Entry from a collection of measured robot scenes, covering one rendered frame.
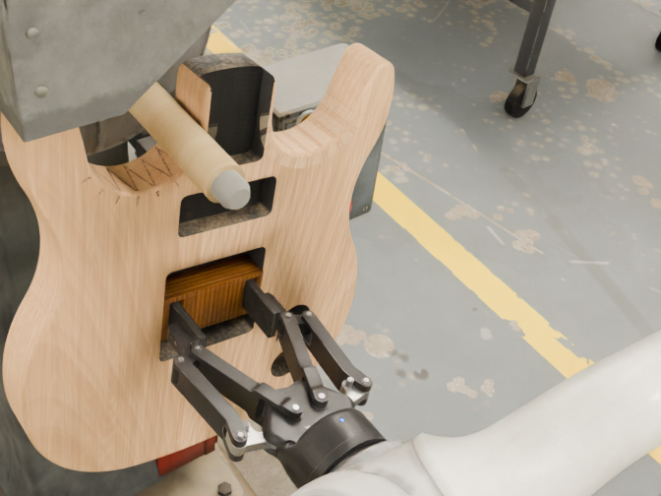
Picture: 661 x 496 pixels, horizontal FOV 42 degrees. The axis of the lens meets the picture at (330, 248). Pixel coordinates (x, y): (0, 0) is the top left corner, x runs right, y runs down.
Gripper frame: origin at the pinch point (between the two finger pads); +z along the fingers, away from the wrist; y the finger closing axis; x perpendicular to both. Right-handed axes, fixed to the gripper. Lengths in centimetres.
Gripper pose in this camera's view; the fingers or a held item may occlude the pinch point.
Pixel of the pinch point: (214, 308)
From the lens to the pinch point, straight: 77.7
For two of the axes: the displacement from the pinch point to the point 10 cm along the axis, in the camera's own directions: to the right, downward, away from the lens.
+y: 7.9, -2.4, 5.7
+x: 2.0, -7.7, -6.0
